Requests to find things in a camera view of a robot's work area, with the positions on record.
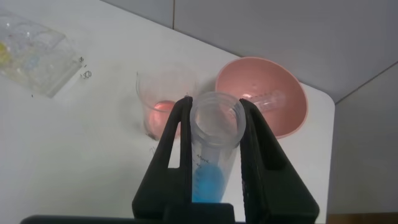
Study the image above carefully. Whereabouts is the clear acrylic test tube rack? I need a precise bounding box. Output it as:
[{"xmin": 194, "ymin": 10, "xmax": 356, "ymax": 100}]
[{"xmin": 0, "ymin": 9, "xmax": 83, "ymax": 99}]

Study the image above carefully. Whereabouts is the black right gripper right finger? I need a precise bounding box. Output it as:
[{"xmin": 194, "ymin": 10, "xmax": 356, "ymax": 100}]
[{"xmin": 239, "ymin": 98, "xmax": 320, "ymax": 223}]

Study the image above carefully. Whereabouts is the pink plastic bowl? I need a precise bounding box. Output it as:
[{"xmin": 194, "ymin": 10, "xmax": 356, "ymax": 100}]
[{"xmin": 215, "ymin": 56, "xmax": 309, "ymax": 140}]

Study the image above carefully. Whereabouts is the blue pigment test tube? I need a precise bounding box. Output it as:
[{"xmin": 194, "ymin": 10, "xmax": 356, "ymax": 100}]
[{"xmin": 189, "ymin": 91, "xmax": 247, "ymax": 203}]

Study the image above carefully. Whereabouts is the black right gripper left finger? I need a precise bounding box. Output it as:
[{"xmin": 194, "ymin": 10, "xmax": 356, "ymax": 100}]
[{"xmin": 132, "ymin": 96, "xmax": 193, "ymax": 220}]

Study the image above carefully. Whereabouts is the clear glass beaker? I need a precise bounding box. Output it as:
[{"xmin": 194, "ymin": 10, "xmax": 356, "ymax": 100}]
[{"xmin": 136, "ymin": 67, "xmax": 200, "ymax": 141}]

